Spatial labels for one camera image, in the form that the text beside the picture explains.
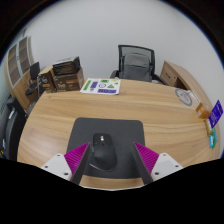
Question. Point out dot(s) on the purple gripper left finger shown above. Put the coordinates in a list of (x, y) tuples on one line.
[(69, 166)]

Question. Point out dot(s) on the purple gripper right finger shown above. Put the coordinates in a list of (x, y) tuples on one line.
[(153, 166)]

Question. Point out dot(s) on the black computer mouse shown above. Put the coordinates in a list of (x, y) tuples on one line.
[(103, 156)]

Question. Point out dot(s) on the dark grey mouse pad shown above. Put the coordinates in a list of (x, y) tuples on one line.
[(123, 133)]

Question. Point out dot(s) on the small tan box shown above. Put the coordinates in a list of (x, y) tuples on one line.
[(208, 126)]

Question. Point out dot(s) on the green folded cloth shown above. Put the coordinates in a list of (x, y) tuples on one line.
[(213, 139)]

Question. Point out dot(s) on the orange cardboard box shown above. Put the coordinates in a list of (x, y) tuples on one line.
[(203, 111)]

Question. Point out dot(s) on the black chair at left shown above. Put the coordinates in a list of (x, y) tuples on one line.
[(12, 123)]

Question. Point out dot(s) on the colourful printed sheet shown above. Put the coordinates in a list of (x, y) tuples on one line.
[(101, 86)]

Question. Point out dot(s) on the purple standing sign card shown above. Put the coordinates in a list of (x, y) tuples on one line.
[(216, 114)]

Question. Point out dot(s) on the small brown cardboard box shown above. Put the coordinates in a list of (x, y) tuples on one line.
[(47, 79)]

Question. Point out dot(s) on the grey backpack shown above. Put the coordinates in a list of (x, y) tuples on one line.
[(135, 66)]

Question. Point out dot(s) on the black box on top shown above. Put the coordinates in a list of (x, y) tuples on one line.
[(69, 65)]

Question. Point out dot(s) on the black mesh office chair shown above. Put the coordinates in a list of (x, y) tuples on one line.
[(123, 49)]

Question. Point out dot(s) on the wooden shelf cabinet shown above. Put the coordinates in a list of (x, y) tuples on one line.
[(17, 63)]

